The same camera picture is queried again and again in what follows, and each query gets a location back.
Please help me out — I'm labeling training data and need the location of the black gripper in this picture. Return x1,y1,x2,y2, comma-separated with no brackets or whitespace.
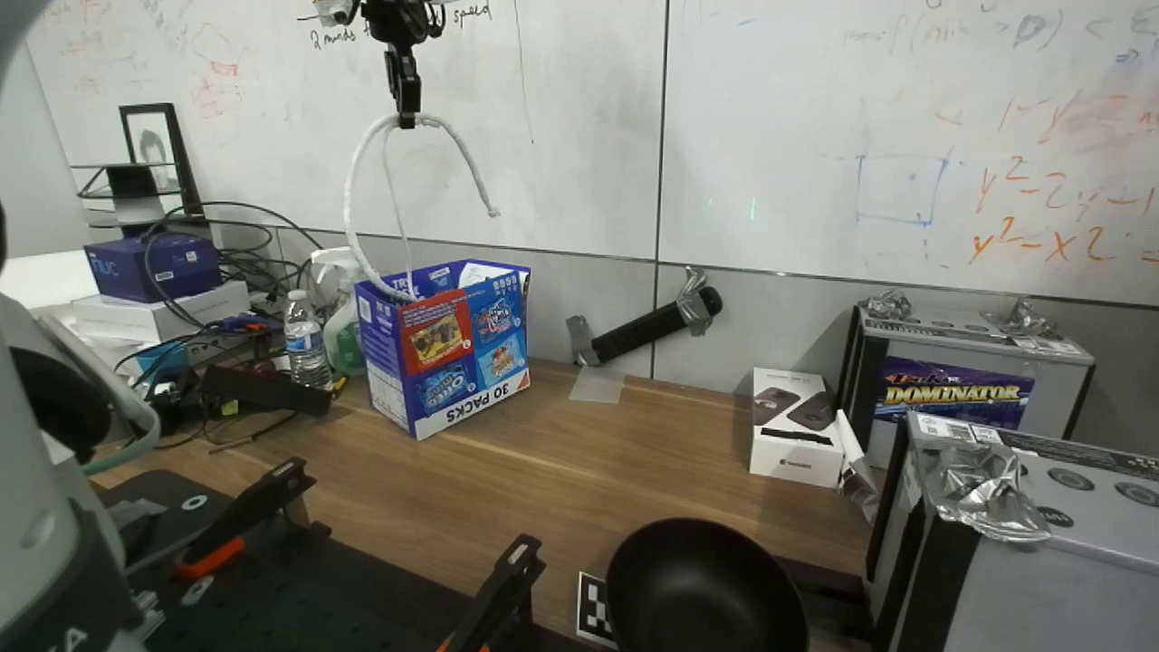
359,0,451,132

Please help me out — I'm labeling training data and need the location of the thick white braided rope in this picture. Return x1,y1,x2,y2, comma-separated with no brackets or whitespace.
340,110,503,309

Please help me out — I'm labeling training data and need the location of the blue snack cardboard box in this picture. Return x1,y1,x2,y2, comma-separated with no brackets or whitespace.
356,257,537,442

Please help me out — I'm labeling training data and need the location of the dark blue cardboard box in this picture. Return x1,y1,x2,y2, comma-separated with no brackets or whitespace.
84,231,223,309

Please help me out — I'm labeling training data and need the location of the small white product box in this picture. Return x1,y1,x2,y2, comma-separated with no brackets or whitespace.
746,361,870,493

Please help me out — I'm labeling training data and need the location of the translucent spray bottle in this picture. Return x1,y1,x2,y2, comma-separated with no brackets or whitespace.
298,244,374,380

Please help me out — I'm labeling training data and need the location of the clear plastic water bottle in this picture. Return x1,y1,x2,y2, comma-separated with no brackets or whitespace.
277,287,329,392

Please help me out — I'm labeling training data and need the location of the black hand tool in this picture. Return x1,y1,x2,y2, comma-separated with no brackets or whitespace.
152,361,338,438

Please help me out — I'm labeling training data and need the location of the white paper stack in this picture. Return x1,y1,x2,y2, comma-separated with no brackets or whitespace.
33,280,254,366

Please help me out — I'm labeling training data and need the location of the white whiteboard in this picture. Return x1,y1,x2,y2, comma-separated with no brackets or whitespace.
0,0,1159,309

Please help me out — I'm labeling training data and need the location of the black orange bar clamp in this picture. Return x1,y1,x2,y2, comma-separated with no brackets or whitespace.
169,454,322,586
439,534,550,652

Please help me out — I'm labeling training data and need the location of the black white fiducial tag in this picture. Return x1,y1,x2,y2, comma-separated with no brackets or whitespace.
569,569,618,652

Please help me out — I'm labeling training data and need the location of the black round bowl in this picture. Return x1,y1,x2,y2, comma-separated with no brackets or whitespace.
600,516,811,652

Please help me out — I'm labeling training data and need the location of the grey Dominator battery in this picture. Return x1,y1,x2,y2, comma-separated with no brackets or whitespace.
836,296,1096,479

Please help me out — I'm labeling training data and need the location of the crumpled aluminium foil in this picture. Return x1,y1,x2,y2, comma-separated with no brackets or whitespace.
910,413,1080,546

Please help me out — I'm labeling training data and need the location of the grey battery with foil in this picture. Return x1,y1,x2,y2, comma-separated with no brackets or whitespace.
865,409,1159,652

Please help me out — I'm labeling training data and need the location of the black picture frame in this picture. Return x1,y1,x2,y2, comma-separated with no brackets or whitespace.
117,103,206,220

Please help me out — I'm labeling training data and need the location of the looped black cable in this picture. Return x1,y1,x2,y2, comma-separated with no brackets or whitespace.
136,198,329,333

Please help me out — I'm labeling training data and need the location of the black cylindrical handle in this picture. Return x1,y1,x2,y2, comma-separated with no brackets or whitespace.
565,280,726,369

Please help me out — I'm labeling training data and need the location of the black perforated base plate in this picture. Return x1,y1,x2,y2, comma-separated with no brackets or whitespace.
97,467,573,652

